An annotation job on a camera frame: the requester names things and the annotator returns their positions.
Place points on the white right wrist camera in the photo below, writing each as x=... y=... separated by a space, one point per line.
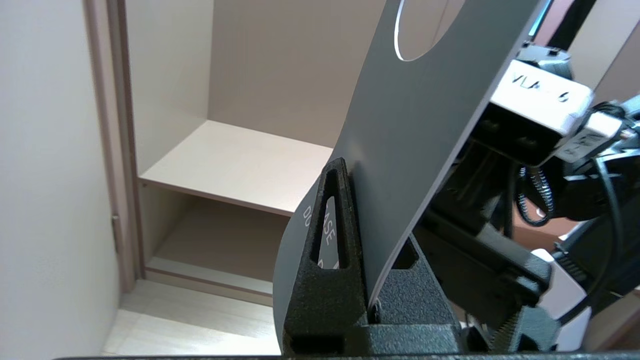
x=540 y=100

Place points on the blue do-not-disturb door hanger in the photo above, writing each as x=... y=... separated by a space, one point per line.
x=425 y=125

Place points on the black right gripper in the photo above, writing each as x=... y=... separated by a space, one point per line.
x=480 y=250

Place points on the cream door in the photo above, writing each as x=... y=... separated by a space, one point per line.
x=50 y=175

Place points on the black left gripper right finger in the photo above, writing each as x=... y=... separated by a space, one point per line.
x=415 y=305

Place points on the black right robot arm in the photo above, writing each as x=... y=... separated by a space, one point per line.
x=600 y=250

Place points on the white shelf board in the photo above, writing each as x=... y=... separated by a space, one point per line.
x=240 y=165

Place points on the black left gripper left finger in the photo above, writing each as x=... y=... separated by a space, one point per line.
x=325 y=300

